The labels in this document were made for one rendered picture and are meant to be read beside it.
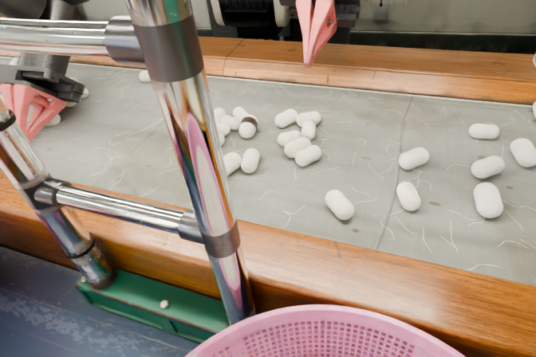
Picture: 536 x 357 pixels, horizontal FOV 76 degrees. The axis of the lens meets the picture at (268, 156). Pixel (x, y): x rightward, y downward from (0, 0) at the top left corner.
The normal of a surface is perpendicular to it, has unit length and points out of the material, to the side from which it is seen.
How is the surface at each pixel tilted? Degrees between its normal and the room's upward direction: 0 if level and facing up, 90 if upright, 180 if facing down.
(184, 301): 0
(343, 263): 0
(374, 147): 0
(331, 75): 45
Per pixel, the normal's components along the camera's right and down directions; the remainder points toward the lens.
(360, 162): -0.07, -0.77
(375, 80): -0.28, -0.10
